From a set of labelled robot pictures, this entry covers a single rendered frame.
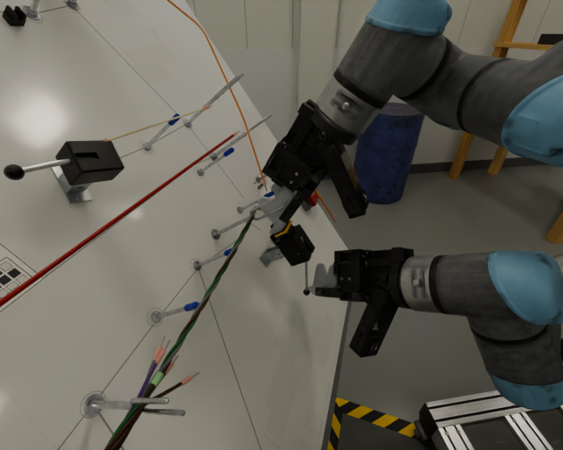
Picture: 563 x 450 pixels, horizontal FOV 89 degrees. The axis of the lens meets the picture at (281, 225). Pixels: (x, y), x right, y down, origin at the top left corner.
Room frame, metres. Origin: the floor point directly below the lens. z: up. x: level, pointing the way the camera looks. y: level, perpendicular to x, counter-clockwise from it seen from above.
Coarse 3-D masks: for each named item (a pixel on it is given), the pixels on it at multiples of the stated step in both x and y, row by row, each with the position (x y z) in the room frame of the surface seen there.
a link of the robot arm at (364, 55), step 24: (384, 0) 0.37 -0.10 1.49; (408, 0) 0.35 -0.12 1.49; (432, 0) 0.34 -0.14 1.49; (384, 24) 0.35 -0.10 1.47; (408, 24) 0.34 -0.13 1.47; (432, 24) 0.34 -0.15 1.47; (360, 48) 0.36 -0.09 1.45; (384, 48) 0.35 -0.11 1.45; (408, 48) 0.34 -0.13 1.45; (432, 48) 0.35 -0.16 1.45; (336, 72) 0.38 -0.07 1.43; (360, 72) 0.35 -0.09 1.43; (384, 72) 0.35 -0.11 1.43; (408, 72) 0.35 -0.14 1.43; (432, 72) 0.35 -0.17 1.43; (360, 96) 0.35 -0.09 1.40; (384, 96) 0.36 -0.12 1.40
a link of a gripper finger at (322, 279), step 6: (318, 264) 0.39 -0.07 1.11; (318, 270) 0.38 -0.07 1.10; (324, 270) 0.37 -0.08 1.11; (318, 276) 0.37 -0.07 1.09; (324, 276) 0.37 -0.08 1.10; (330, 276) 0.36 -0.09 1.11; (318, 282) 0.37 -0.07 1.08; (324, 282) 0.36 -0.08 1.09; (330, 282) 0.35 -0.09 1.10; (336, 282) 0.34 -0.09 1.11; (312, 288) 0.36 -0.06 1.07
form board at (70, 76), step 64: (0, 0) 0.42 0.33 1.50; (128, 0) 0.63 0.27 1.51; (0, 64) 0.36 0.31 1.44; (64, 64) 0.42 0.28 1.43; (128, 64) 0.51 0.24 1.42; (192, 64) 0.66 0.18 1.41; (0, 128) 0.30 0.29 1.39; (64, 128) 0.35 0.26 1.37; (128, 128) 0.42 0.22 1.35; (192, 128) 0.52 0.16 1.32; (256, 128) 0.70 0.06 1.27; (0, 192) 0.24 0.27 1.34; (128, 192) 0.33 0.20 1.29; (192, 192) 0.41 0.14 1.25; (256, 192) 0.53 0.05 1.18; (128, 256) 0.26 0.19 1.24; (192, 256) 0.32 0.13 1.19; (256, 256) 0.40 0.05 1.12; (320, 256) 0.54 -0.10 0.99; (0, 320) 0.15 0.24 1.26; (64, 320) 0.17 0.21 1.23; (128, 320) 0.20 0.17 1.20; (256, 320) 0.30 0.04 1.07; (320, 320) 0.39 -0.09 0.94; (0, 384) 0.12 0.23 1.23; (64, 384) 0.13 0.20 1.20; (128, 384) 0.15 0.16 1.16; (192, 384) 0.18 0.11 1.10; (256, 384) 0.21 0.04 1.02; (320, 384) 0.27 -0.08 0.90; (0, 448) 0.08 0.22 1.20; (64, 448) 0.09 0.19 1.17; (128, 448) 0.10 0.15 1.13; (192, 448) 0.12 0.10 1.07; (256, 448) 0.14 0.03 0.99; (320, 448) 0.18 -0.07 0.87
